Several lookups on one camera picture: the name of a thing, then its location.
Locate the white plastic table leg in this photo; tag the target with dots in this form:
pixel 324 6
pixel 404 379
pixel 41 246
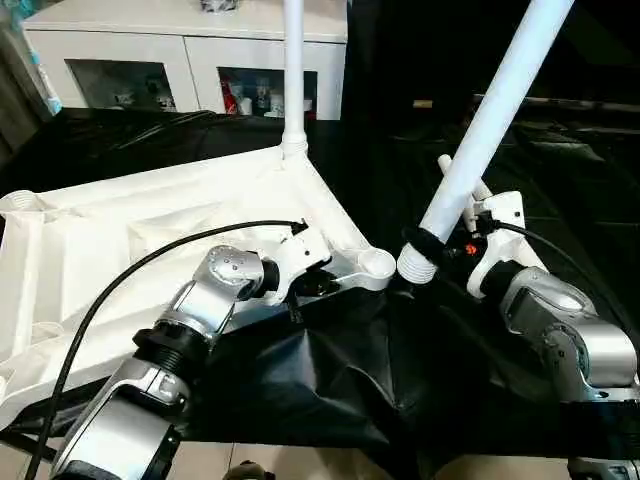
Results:
pixel 293 70
pixel 482 190
pixel 490 120
pixel 446 165

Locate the white table top frame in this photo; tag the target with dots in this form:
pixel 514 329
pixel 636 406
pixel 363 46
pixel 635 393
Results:
pixel 120 240

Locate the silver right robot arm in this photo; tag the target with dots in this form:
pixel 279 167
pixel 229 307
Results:
pixel 570 330

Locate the black work mat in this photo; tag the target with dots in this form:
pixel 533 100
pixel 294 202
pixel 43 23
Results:
pixel 330 380

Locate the small yellow label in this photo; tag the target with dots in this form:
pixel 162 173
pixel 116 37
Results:
pixel 423 103

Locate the white glass-door cabinet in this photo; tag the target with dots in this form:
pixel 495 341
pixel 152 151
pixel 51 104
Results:
pixel 170 45

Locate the blue white ceramic pot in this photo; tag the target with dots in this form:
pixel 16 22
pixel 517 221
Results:
pixel 220 5

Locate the grey curtain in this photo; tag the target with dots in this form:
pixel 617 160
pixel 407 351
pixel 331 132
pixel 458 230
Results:
pixel 22 60

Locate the black metal rail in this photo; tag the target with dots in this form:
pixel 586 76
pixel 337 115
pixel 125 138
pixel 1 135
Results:
pixel 570 103

